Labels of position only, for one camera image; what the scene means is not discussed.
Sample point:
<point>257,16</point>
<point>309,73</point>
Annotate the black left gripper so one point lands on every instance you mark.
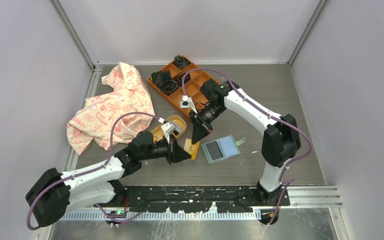
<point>175,153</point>

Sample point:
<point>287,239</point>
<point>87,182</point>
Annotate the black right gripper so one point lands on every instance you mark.
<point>199,131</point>

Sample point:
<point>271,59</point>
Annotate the orange credit card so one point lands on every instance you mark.
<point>191,149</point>

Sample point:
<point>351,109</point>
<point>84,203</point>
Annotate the black credit card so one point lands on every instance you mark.
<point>214,151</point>

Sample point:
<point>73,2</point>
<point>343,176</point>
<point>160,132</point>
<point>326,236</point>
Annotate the green card holder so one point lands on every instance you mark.
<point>228,146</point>

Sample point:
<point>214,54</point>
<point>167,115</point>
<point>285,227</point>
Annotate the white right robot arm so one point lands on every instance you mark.
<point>280,138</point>

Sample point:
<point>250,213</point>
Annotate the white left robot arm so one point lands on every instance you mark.
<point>56,193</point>

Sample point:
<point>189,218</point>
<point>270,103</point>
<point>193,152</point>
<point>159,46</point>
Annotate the yellow oval dish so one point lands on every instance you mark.
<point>183,125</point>

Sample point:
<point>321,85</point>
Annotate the orange compartment tray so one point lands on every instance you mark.
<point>192,87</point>

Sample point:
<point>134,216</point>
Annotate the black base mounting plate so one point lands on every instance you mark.
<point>194,199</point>

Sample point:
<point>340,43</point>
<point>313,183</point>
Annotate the coiled black belt small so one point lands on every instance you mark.
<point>180,79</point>

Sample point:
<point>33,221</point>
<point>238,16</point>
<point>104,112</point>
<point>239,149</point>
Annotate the dark folded fabric item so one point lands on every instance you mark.
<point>159,77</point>

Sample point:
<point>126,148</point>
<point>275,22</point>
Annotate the pink patterned cloth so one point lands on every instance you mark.
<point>114,117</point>

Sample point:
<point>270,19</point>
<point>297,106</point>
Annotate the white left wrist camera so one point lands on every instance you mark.
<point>169,127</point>

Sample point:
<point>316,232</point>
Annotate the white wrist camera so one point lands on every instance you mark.
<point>187,104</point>
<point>169,127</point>

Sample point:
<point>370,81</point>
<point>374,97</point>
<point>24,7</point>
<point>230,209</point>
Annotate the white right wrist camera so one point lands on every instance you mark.
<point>187,104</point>

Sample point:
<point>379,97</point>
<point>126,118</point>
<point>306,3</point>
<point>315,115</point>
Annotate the aluminium frame rail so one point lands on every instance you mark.
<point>300,197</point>

